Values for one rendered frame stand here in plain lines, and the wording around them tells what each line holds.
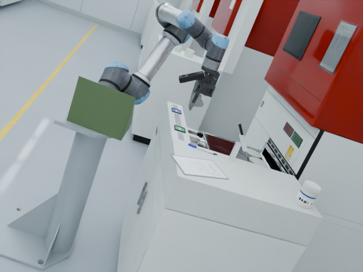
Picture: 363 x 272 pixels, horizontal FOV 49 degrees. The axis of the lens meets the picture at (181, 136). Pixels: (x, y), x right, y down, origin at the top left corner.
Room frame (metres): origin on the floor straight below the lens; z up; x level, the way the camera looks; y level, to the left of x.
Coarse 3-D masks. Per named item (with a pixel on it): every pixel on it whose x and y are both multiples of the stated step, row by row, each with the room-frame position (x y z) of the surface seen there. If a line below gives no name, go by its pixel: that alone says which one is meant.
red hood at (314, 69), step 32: (320, 0) 2.30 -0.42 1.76; (352, 0) 1.98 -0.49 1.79; (288, 32) 2.53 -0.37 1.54; (320, 32) 2.13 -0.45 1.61; (352, 32) 1.84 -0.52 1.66; (288, 64) 2.32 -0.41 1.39; (320, 64) 1.97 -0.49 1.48; (352, 64) 1.80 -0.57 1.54; (288, 96) 2.14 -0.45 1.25; (320, 96) 1.84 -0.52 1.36; (352, 96) 1.82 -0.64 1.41; (320, 128) 1.81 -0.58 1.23; (352, 128) 1.84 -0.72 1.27
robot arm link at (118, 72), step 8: (112, 64) 1.98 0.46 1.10; (120, 64) 1.99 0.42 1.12; (104, 72) 1.95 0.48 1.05; (112, 72) 1.94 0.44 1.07; (120, 72) 1.96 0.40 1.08; (128, 72) 2.05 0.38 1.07; (112, 80) 1.91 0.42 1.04; (120, 80) 1.95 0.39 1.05; (128, 80) 1.98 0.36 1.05; (120, 88) 1.96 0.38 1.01
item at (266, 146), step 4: (264, 144) 2.24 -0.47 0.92; (268, 144) 2.22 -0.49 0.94; (264, 148) 2.22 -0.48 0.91; (268, 148) 2.17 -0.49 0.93; (264, 152) 2.22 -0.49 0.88; (268, 152) 2.14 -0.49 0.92; (272, 152) 2.10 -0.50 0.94; (264, 156) 2.20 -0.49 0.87; (272, 156) 2.08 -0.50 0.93; (276, 156) 2.06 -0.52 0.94; (276, 160) 2.02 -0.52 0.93; (268, 164) 2.09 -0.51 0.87; (276, 164) 2.00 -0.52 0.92; (280, 164) 1.96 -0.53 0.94; (272, 168) 2.05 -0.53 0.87; (280, 168) 1.94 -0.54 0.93; (284, 168) 1.92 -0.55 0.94; (284, 172) 1.89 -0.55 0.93
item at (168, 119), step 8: (168, 104) 2.16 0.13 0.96; (176, 104) 2.22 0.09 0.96; (168, 112) 2.03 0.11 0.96; (160, 120) 2.18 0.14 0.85; (168, 120) 1.94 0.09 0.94; (176, 120) 1.96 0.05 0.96; (184, 120) 1.99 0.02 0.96; (160, 128) 2.08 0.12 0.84; (168, 128) 1.86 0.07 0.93; (160, 136) 1.99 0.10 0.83; (168, 136) 1.79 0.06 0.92; (176, 136) 1.73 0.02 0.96; (184, 136) 1.77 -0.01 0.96; (160, 144) 1.90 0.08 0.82; (168, 144) 1.72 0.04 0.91
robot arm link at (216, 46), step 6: (216, 36) 1.76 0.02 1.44; (222, 36) 1.76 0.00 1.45; (210, 42) 1.78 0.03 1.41; (216, 42) 1.75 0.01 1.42; (222, 42) 1.75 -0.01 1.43; (228, 42) 1.78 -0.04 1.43; (210, 48) 1.76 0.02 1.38; (216, 48) 1.75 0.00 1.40; (222, 48) 1.75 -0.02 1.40; (210, 54) 1.75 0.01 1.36; (216, 54) 1.75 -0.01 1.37; (222, 54) 1.76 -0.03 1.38; (216, 60) 1.75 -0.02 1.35
